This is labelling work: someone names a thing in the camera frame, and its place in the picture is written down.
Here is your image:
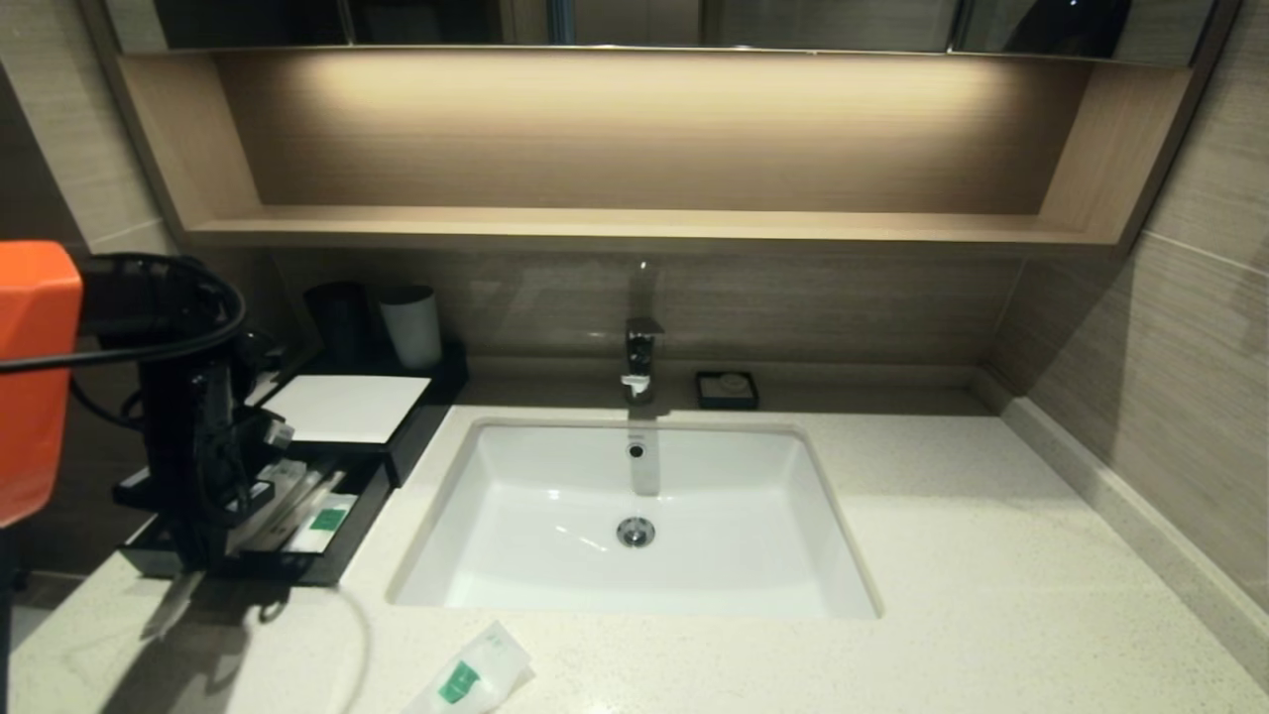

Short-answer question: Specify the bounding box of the black pull-out drawer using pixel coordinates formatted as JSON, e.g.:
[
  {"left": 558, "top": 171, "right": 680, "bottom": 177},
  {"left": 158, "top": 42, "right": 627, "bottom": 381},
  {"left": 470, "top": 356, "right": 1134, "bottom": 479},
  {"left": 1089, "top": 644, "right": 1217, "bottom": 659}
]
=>
[{"left": 119, "top": 441, "right": 400, "bottom": 588}]

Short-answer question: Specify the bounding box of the long white stick packet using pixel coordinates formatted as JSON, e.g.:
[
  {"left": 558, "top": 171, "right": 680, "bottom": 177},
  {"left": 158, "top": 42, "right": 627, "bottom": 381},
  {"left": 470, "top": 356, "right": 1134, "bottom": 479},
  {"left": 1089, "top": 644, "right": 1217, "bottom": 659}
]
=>
[
  {"left": 248, "top": 466, "right": 333, "bottom": 554},
  {"left": 268, "top": 468, "right": 350, "bottom": 552}
]

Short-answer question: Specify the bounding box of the flat white green-label sachet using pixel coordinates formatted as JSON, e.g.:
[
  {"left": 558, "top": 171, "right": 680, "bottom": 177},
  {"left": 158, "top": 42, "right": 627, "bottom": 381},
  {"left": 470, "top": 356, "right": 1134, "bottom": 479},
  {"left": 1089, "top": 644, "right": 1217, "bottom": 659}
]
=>
[{"left": 283, "top": 494, "right": 360, "bottom": 553}]

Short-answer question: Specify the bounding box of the black cup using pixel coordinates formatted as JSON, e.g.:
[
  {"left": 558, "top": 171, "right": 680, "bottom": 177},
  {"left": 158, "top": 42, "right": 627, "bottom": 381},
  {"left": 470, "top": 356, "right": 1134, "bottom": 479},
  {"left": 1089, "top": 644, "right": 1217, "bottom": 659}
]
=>
[{"left": 305, "top": 283, "right": 381, "bottom": 366}]

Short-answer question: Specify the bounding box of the grey cup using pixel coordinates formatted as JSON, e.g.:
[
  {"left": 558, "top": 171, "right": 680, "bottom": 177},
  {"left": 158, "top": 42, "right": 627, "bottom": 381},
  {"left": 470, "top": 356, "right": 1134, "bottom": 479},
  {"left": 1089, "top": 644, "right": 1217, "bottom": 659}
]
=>
[{"left": 379, "top": 286, "right": 444, "bottom": 372}]

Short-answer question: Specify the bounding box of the small square frosted packet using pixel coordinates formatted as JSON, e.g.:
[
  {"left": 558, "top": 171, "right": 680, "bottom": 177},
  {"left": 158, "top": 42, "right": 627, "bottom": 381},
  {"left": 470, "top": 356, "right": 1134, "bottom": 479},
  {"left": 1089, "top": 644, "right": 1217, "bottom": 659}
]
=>
[{"left": 404, "top": 620, "right": 536, "bottom": 714}]

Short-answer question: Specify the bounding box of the white sink basin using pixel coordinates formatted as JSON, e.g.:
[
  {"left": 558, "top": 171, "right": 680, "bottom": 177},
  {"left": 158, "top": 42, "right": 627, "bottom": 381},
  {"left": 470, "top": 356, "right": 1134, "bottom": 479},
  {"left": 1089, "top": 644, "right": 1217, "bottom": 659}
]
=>
[{"left": 389, "top": 418, "right": 881, "bottom": 621}]

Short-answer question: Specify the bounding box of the chrome faucet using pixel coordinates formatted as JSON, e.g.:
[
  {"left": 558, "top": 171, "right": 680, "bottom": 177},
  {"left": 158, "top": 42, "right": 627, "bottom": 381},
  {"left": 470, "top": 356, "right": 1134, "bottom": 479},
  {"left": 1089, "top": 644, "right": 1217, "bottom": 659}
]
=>
[{"left": 621, "top": 261, "right": 667, "bottom": 405}]

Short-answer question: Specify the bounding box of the black soap dish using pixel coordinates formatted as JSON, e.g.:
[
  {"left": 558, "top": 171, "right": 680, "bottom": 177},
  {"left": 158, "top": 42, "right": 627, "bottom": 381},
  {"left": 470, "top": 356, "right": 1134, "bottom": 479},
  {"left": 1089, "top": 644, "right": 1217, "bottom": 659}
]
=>
[{"left": 694, "top": 371, "right": 760, "bottom": 412}]

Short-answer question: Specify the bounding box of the mirror cabinet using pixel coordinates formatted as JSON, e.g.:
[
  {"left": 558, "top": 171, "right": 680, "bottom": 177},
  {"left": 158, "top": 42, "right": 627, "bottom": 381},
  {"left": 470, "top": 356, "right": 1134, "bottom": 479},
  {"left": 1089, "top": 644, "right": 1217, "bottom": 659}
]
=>
[{"left": 104, "top": 0, "right": 1235, "bottom": 68}]

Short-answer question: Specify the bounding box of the wooden wall niche shelf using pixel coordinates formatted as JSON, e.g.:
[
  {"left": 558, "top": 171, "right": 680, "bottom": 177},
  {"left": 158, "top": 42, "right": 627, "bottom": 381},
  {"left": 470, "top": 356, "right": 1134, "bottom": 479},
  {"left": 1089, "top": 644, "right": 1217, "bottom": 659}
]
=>
[{"left": 84, "top": 45, "right": 1196, "bottom": 254}]

